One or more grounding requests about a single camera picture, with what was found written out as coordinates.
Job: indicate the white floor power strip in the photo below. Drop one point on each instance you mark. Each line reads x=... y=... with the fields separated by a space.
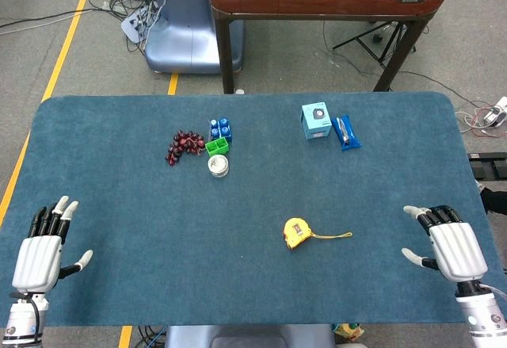
x=132 y=27

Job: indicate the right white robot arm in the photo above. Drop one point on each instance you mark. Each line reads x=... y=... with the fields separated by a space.
x=483 y=316

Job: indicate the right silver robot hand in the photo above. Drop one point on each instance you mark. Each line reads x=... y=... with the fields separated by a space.
x=459 y=249

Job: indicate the black foot pedal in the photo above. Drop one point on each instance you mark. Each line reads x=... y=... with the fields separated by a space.
x=487 y=167

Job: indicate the light blue carton box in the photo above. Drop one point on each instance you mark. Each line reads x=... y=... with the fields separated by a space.
x=316 y=122

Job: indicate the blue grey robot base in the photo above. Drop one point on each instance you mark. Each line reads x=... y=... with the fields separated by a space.
x=186 y=27

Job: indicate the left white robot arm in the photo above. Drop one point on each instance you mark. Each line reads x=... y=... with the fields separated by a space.
x=20 y=322

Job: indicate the yellow green toy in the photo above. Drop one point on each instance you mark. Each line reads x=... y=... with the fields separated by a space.
x=349 y=333

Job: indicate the dark red grape bunch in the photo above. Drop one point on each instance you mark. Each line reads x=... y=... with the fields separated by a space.
x=182 y=142

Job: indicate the green toy building block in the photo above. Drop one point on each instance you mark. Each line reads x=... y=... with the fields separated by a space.
x=218 y=146

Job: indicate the brown wooden mahjong table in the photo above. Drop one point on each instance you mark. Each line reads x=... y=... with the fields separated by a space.
x=317 y=3

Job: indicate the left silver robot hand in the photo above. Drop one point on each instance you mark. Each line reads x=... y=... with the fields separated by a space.
x=37 y=257

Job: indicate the yellow tape measure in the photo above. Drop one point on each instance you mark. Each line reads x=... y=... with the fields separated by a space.
x=297 y=233

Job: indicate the grey blue robot torso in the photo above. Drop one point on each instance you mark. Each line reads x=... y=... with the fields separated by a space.
x=245 y=338

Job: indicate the black tripod stand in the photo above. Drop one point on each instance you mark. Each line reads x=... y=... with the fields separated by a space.
x=375 y=39

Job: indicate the blue snack packet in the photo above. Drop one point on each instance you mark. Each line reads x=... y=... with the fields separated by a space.
x=345 y=133

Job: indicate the blue table mat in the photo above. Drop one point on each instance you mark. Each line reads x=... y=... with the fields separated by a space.
x=158 y=225

